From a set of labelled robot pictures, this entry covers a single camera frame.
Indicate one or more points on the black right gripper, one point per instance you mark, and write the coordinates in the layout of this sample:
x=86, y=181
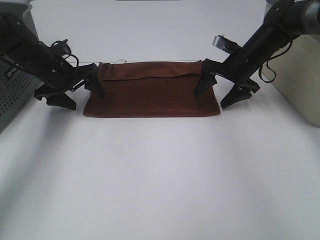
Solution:
x=239, y=66

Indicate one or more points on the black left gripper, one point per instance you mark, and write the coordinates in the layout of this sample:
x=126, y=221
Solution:
x=64, y=77

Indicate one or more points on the brown towel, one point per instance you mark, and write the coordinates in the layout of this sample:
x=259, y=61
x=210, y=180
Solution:
x=151, y=89

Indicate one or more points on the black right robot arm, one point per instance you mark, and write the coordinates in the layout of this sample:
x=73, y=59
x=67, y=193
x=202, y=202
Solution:
x=284, y=22

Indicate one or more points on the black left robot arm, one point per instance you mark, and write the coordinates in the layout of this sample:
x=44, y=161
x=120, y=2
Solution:
x=47, y=63

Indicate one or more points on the grey perforated plastic basket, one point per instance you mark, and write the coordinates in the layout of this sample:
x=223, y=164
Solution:
x=16, y=86

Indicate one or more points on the beige storage box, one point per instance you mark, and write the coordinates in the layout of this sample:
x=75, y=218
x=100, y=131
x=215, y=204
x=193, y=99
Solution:
x=298, y=70

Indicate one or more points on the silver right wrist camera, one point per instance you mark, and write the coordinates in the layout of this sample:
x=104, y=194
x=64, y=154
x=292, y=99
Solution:
x=224, y=44

